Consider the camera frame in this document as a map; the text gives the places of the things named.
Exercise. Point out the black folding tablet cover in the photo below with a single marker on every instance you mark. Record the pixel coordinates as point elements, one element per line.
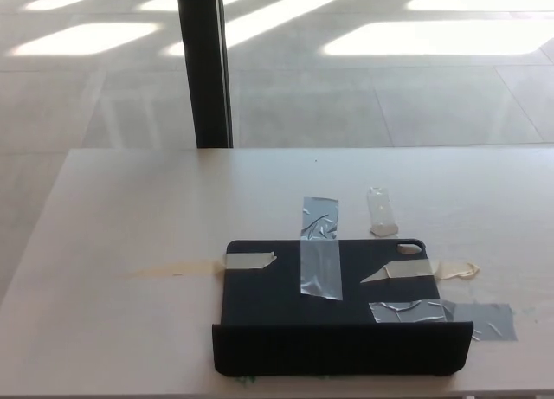
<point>264,312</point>

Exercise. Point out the long beige masking tape strip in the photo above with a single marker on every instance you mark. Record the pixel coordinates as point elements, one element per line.
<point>242,261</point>

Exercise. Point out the clear tape strip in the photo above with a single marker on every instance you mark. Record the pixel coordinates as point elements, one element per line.
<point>382,213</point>

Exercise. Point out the short beige masking tape strip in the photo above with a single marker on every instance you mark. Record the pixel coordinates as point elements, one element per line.
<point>420,269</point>

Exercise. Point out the long grey duct tape strip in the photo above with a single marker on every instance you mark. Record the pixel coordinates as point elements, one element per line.
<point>320,247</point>

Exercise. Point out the black window frame post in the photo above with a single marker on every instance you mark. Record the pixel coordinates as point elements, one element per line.
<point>203,66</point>

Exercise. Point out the wide grey duct tape strip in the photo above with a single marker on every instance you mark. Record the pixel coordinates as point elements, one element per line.
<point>485,319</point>

